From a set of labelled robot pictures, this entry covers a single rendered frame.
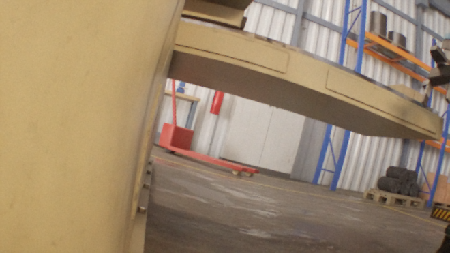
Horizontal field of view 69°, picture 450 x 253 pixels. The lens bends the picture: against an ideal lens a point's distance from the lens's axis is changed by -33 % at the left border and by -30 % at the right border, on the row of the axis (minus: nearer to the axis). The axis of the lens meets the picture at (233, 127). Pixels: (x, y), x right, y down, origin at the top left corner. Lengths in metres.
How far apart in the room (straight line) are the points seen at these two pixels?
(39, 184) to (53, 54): 0.09
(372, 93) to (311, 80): 0.26
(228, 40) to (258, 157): 6.43
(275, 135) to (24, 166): 7.62
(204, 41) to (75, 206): 1.15
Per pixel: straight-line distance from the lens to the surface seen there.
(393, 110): 1.62
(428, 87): 1.39
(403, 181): 8.45
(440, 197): 9.43
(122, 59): 0.33
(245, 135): 7.73
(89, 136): 0.31
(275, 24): 8.70
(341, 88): 1.51
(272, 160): 7.85
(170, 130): 6.40
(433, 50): 1.37
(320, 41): 8.93
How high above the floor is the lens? 0.37
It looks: 2 degrees up
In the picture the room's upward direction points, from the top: 15 degrees clockwise
